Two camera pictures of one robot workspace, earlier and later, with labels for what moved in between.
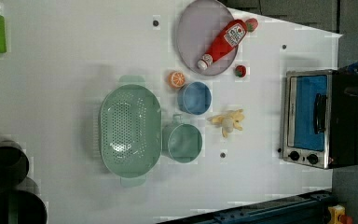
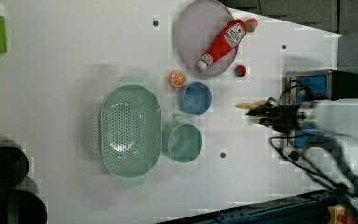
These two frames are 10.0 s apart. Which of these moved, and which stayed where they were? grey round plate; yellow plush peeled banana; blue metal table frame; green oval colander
Moved: yellow plush peeled banana
Stayed: blue metal table frame; green oval colander; grey round plate
